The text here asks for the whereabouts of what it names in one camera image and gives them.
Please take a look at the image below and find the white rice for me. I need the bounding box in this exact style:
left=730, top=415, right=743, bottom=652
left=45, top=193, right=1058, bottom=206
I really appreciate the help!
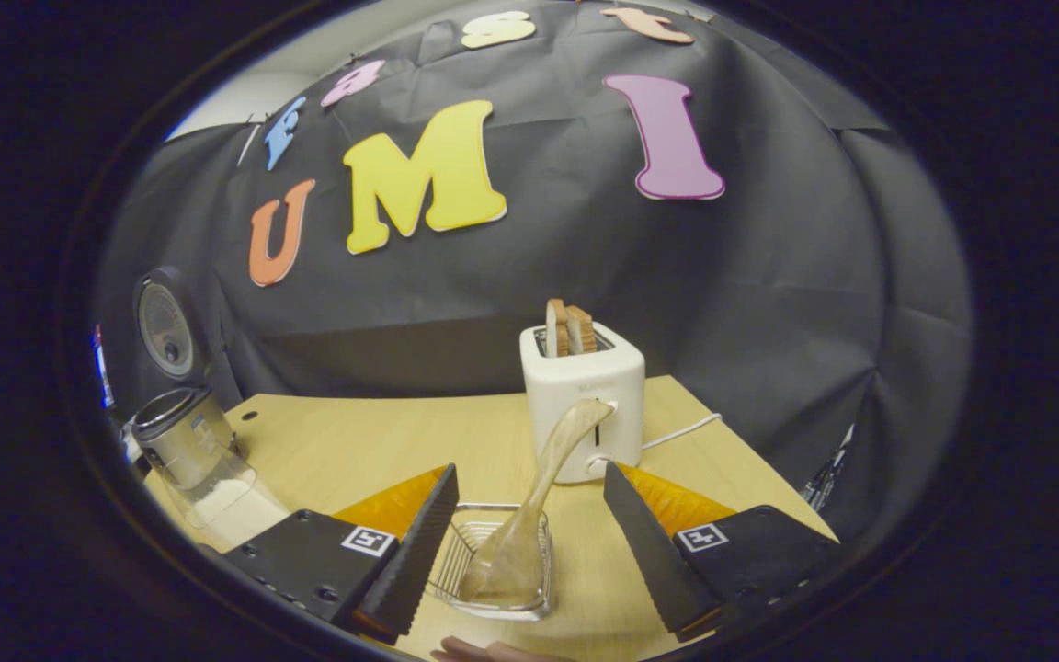
left=185, top=478, right=291, bottom=553

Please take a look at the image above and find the computer monitor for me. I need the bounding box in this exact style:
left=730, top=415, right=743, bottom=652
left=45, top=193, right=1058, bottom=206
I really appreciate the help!
left=93, top=324, right=115, bottom=410

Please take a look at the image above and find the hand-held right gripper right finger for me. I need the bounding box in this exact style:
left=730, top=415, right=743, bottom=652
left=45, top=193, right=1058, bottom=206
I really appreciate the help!
left=603, top=462, right=848, bottom=643

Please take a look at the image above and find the clear wire chopstick holder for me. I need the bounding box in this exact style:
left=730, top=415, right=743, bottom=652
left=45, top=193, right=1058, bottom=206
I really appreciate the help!
left=428, top=502, right=555, bottom=622

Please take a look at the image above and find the white toaster cable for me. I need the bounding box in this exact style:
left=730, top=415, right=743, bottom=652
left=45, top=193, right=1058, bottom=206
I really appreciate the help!
left=642, top=412, right=723, bottom=451

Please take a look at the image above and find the black and silver rice cooker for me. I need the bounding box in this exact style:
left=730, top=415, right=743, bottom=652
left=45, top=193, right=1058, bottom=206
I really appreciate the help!
left=130, top=267, right=245, bottom=493

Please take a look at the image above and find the wooden spoon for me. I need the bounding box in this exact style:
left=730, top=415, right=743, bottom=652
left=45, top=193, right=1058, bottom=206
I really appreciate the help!
left=459, top=397, right=615, bottom=608

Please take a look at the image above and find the white toaster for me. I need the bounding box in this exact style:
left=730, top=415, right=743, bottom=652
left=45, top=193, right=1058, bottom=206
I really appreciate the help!
left=519, top=322, right=647, bottom=485

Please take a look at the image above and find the clear plastic container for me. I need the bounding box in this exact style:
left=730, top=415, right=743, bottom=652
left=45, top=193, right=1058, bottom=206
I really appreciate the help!
left=162, top=451, right=291, bottom=553

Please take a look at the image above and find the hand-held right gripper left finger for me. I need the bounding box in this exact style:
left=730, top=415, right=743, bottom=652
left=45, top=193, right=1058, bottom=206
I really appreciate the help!
left=217, top=462, right=460, bottom=645

